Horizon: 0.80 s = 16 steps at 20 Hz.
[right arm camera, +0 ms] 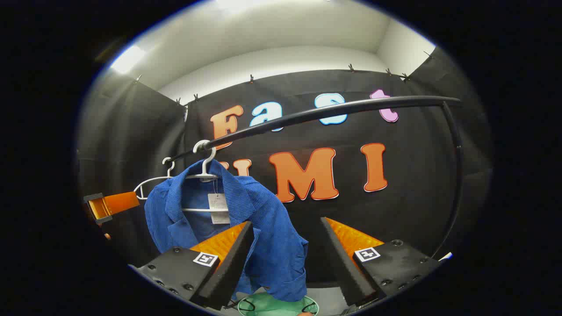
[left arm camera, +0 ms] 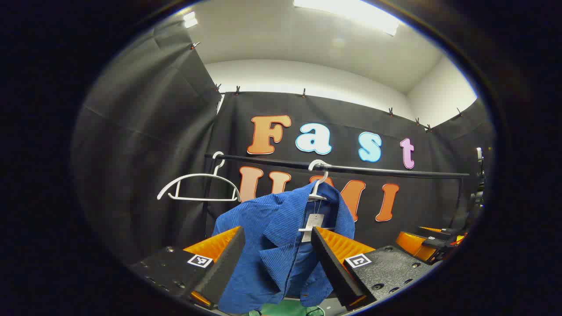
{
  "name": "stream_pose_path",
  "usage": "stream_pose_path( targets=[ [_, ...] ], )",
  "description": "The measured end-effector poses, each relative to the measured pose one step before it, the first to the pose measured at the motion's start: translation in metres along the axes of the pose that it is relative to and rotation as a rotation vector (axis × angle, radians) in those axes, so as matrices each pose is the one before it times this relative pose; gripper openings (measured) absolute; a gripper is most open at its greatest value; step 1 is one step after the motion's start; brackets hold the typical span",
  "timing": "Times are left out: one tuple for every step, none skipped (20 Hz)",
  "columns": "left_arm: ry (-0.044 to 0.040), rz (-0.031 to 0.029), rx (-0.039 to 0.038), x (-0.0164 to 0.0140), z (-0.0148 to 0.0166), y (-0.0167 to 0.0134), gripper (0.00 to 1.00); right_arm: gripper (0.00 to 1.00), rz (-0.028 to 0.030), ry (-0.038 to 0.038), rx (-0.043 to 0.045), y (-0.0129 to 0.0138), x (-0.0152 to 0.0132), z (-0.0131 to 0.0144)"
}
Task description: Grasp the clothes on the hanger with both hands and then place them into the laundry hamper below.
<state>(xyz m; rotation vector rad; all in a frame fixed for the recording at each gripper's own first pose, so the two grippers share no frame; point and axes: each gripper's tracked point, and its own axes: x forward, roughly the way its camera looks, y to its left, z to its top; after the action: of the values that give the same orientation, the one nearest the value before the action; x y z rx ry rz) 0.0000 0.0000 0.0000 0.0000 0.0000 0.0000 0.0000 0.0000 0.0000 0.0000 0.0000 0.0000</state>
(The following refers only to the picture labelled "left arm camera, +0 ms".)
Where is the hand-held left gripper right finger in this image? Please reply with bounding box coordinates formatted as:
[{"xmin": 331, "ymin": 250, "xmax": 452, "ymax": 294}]
[{"xmin": 311, "ymin": 226, "xmax": 435, "ymax": 311}]

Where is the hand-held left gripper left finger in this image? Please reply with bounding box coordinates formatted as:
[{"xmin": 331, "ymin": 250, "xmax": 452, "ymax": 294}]
[{"xmin": 129, "ymin": 226, "xmax": 246, "ymax": 310}]

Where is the blue corduroy jacket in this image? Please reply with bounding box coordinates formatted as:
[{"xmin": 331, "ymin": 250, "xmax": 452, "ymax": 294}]
[{"xmin": 212, "ymin": 179, "xmax": 356, "ymax": 315}]

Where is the green laundry hamper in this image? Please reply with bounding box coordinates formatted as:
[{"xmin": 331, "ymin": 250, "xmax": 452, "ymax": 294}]
[{"xmin": 248, "ymin": 301, "xmax": 328, "ymax": 316}]

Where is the white plastic hanger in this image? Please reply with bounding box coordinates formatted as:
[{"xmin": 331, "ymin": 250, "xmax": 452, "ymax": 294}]
[
  {"xmin": 299, "ymin": 159, "xmax": 336, "ymax": 232},
  {"xmin": 157, "ymin": 151, "xmax": 241, "ymax": 202}
]

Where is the white paper garment tag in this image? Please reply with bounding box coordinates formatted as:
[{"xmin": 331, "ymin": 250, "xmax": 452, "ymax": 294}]
[{"xmin": 301, "ymin": 214, "xmax": 325, "ymax": 243}]

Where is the black backdrop cloth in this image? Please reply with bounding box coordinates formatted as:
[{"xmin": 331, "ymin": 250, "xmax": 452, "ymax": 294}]
[{"xmin": 72, "ymin": 20, "xmax": 494, "ymax": 264}]

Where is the row of black backdrop clips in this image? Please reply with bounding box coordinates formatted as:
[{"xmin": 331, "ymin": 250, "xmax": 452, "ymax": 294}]
[{"xmin": 190, "ymin": 41, "xmax": 464, "ymax": 133}]

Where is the black clothes rail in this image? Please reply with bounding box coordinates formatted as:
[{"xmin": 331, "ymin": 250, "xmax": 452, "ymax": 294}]
[{"xmin": 203, "ymin": 153, "xmax": 470, "ymax": 240}]

